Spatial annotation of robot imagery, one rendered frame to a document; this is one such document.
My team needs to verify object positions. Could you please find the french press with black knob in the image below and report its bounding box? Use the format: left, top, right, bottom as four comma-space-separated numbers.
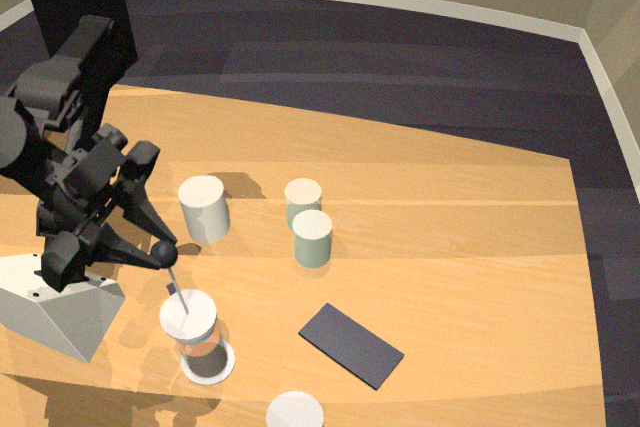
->
150, 240, 235, 386

